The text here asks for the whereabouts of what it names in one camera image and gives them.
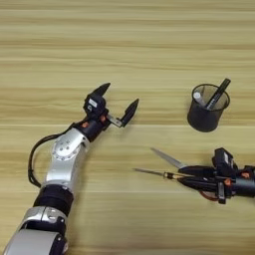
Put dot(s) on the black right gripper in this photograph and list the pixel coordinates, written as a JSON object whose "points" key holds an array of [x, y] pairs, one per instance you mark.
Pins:
{"points": [[240, 186]]}

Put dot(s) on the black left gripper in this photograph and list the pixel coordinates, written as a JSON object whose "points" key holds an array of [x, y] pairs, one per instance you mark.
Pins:
{"points": [[91, 127]]}

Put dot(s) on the black mesh pen cup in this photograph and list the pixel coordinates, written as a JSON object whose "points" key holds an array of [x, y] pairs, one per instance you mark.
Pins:
{"points": [[203, 121]]}

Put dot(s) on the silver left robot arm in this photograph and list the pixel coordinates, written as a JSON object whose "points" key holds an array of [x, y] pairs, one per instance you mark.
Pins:
{"points": [[63, 166]]}

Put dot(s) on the left gripper small black box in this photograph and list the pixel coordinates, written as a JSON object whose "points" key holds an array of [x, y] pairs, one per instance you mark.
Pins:
{"points": [[94, 105]]}

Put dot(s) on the gripper small black box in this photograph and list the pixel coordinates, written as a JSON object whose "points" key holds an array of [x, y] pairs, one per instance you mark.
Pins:
{"points": [[94, 105], [225, 162]]}

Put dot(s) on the right gripper small black box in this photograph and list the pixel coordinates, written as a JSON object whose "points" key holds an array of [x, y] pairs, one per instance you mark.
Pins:
{"points": [[225, 162]]}

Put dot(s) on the white marker pen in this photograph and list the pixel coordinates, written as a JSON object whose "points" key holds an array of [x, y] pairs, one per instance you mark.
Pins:
{"points": [[199, 98]]}

